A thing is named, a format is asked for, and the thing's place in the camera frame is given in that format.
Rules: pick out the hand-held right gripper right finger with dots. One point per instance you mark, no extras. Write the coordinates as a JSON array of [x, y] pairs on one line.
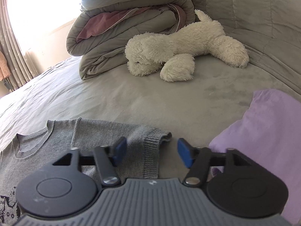
[[185, 153]]

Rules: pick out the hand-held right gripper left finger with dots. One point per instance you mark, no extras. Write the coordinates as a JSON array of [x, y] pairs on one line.
[[120, 150]]

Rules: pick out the grey knit short-sleeve sweater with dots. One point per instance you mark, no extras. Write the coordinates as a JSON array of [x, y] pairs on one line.
[[94, 134]]

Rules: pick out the folded purple garment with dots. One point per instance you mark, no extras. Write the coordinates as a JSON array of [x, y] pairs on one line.
[[265, 134]]

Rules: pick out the folded grey pink quilt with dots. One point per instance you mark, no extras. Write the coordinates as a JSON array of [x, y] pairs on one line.
[[105, 42]]

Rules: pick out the white plush dog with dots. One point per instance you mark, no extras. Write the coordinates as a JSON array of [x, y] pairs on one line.
[[188, 42]]

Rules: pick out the dark floor stand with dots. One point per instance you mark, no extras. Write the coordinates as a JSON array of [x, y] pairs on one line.
[[7, 86]]

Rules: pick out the grey star-patterned curtain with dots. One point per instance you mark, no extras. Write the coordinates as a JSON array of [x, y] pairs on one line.
[[18, 58]]

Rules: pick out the pink hanging jacket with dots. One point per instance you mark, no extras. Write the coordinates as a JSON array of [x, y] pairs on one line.
[[4, 66]]

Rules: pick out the grey quilted headboard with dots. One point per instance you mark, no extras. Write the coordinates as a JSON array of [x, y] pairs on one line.
[[258, 16]]

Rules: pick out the window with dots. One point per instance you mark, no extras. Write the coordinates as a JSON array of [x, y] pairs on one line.
[[35, 4]]

